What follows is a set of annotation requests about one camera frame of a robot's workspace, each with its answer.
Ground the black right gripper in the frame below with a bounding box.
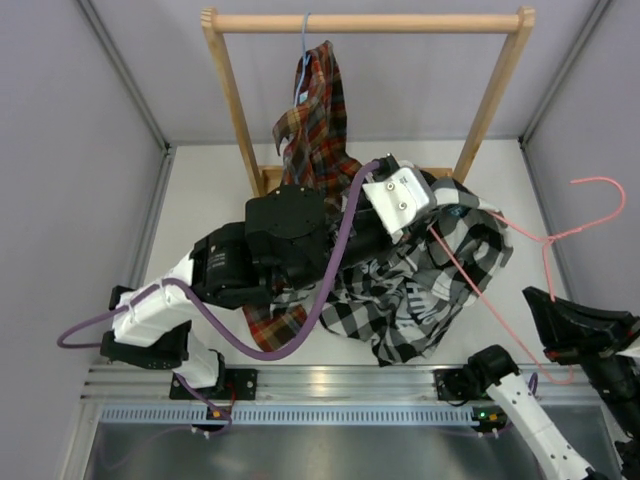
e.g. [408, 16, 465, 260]
[523, 284, 640, 436]

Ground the black white checkered shirt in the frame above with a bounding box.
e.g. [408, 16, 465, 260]
[318, 177, 513, 366]

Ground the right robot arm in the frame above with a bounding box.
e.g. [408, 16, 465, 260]
[462, 287, 639, 479]

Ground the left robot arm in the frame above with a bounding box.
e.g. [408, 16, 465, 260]
[100, 185, 336, 399]

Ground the brown red plaid shirt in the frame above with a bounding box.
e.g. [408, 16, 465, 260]
[243, 40, 361, 352]

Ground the wooden clothes rack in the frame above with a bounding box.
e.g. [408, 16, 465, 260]
[200, 5, 537, 199]

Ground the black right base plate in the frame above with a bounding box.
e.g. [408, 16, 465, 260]
[434, 367, 489, 407]

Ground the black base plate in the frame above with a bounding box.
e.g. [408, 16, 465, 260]
[434, 367, 489, 407]
[169, 367, 258, 401]

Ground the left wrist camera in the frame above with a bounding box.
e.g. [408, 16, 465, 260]
[363, 154, 437, 243]

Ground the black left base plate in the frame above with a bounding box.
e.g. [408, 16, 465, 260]
[169, 367, 258, 401]

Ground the grey slotted cable duct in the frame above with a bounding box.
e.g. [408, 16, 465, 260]
[99, 403, 506, 427]

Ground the blue wire hanger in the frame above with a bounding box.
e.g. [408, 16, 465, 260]
[293, 11, 311, 107]

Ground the aluminium mounting rail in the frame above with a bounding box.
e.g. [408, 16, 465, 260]
[79, 363, 601, 405]

